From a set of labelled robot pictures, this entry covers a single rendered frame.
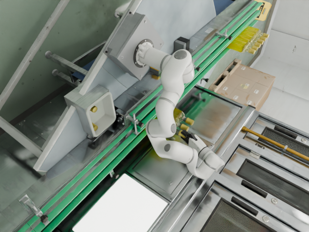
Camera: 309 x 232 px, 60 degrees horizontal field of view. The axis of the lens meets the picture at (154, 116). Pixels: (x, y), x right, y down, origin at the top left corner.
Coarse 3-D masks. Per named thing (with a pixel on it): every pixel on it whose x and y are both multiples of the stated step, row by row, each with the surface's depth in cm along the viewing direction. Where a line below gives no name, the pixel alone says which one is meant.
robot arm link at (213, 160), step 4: (208, 152) 144; (212, 152) 145; (204, 156) 144; (208, 156) 136; (212, 156) 134; (216, 156) 135; (204, 160) 137; (208, 160) 135; (212, 160) 134; (216, 160) 133; (220, 160) 136; (208, 164) 134; (212, 164) 134; (216, 164) 134; (220, 164) 138; (224, 164) 142; (212, 168) 134; (216, 168) 136; (220, 168) 141; (216, 172) 142
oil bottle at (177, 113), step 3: (174, 111) 168; (177, 111) 168; (180, 111) 168; (174, 114) 167; (177, 114) 167; (180, 114) 167; (183, 114) 167; (177, 117) 167; (180, 117) 166; (180, 120) 167
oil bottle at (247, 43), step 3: (237, 39) 222; (240, 39) 222; (240, 42) 220; (243, 42) 219; (246, 42) 219; (249, 42) 219; (246, 45) 218; (249, 45) 219; (252, 48) 218; (255, 48) 216
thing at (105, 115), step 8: (104, 96) 135; (96, 104) 144; (104, 104) 148; (112, 104) 144; (88, 112) 131; (96, 112) 147; (104, 112) 153; (112, 112) 149; (88, 120) 134; (96, 120) 150; (104, 120) 152; (112, 120) 152; (104, 128) 148; (96, 136) 145
